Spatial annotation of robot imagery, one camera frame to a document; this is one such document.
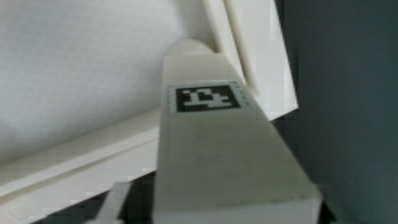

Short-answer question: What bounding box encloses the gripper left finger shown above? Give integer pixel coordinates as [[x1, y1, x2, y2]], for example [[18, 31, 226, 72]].
[[94, 182, 153, 224]]

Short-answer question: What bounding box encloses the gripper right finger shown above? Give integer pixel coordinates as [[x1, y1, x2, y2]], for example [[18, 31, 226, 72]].
[[318, 195, 338, 224]]

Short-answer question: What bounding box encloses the white U-shaped obstacle frame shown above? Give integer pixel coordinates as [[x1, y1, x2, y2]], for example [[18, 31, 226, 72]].
[[0, 0, 297, 224]]

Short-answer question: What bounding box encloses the white desk tabletop tray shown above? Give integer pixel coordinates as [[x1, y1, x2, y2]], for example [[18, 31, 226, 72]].
[[0, 0, 233, 197]]

